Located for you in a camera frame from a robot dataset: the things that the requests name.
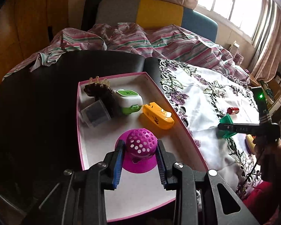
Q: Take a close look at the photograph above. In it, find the grey yellow blue sofa back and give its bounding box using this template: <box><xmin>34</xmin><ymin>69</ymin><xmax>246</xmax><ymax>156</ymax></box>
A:
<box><xmin>95</xmin><ymin>0</ymin><xmax>218</xmax><ymax>44</ymax></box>

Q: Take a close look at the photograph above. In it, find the pink green striped bedsheet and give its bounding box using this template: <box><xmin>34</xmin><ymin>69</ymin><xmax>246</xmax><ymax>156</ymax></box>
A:
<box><xmin>2</xmin><ymin>23</ymin><xmax>251</xmax><ymax>82</ymax></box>

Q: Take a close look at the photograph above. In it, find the small white box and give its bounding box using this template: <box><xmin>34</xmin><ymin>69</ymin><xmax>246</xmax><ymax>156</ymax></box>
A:
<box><xmin>229</xmin><ymin>40</ymin><xmax>243</xmax><ymax>54</ymax></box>

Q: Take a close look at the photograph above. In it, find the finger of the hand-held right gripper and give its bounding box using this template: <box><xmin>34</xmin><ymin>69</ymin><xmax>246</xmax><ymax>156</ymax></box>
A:
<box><xmin>217</xmin><ymin>122</ymin><xmax>260</xmax><ymax>134</ymax></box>

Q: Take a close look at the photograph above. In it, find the white floral embroidered tablecloth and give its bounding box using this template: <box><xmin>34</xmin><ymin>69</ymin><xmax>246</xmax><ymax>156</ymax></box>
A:
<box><xmin>158</xmin><ymin>58</ymin><xmax>263</xmax><ymax>196</ymax></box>

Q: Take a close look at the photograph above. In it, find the small yellow plastic object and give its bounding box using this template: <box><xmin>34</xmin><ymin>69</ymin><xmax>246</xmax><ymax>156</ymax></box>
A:
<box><xmin>245</xmin><ymin>134</ymin><xmax>257</xmax><ymax>155</ymax></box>

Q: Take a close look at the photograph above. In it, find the green plastic block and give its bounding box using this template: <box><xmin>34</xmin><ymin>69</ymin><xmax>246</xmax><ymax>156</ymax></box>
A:
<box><xmin>217</xmin><ymin>114</ymin><xmax>237</xmax><ymax>139</ymax></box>

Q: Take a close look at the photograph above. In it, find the clear plastic box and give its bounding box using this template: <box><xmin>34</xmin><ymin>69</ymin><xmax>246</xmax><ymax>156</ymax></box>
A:
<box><xmin>81</xmin><ymin>99</ymin><xmax>111</xmax><ymax>129</ymax></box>

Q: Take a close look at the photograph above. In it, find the white box with pink rim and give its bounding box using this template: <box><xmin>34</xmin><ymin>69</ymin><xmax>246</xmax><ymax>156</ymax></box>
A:
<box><xmin>77</xmin><ymin>72</ymin><xmax>209</xmax><ymax>223</ymax></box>

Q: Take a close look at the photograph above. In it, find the magenta perforated plastic dome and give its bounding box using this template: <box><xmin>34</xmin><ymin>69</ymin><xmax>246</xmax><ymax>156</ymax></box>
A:
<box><xmin>115</xmin><ymin>128</ymin><xmax>158</xmax><ymax>174</ymax></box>

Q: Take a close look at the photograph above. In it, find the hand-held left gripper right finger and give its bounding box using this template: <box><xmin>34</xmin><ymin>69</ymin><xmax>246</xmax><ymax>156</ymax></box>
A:
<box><xmin>156</xmin><ymin>140</ymin><xmax>260</xmax><ymax>225</ymax></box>

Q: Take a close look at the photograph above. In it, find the person's red clothing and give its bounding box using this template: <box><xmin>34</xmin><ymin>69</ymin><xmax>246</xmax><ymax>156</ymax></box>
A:
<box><xmin>234</xmin><ymin>180</ymin><xmax>281</xmax><ymax>225</ymax></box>

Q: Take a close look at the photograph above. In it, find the person's right hand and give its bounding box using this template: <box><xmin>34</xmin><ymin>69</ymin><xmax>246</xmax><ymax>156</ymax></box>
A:
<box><xmin>253</xmin><ymin>133</ymin><xmax>281</xmax><ymax>183</ymax></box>

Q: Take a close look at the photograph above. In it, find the orange yellow plastic case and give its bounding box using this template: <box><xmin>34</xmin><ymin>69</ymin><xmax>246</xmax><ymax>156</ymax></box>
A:
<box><xmin>139</xmin><ymin>101</ymin><xmax>175</xmax><ymax>130</ymax></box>

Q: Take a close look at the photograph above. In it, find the cluttered wooden desk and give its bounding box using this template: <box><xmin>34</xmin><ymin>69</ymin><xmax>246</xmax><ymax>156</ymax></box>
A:
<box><xmin>249</xmin><ymin>74</ymin><xmax>281</xmax><ymax>116</ymax></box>

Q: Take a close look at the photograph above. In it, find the white green plastic device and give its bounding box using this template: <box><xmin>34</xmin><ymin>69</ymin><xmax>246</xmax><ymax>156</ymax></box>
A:
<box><xmin>112</xmin><ymin>88</ymin><xmax>144</xmax><ymax>116</ymax></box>

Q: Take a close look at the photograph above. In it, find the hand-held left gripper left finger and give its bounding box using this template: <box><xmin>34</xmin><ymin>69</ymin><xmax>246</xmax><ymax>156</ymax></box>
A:
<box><xmin>22</xmin><ymin>140</ymin><xmax>126</xmax><ymax>225</ymax></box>

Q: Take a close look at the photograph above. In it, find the bright window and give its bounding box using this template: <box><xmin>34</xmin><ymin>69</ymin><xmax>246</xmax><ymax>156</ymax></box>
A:
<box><xmin>197</xmin><ymin>0</ymin><xmax>272</xmax><ymax>38</ymax></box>

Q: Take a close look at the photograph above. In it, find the green white packet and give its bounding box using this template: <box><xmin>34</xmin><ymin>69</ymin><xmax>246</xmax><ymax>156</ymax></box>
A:
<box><xmin>259</xmin><ymin>80</ymin><xmax>274</xmax><ymax>104</ymax></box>

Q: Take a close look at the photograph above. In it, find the black rolled mat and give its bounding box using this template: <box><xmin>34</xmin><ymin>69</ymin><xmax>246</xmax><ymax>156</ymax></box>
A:
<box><xmin>81</xmin><ymin>0</ymin><xmax>105</xmax><ymax>32</ymax></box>

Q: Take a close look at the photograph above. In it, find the brown wooden wardrobe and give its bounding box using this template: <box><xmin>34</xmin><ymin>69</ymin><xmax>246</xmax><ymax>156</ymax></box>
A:
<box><xmin>0</xmin><ymin>0</ymin><xmax>71</xmax><ymax>94</ymax></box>

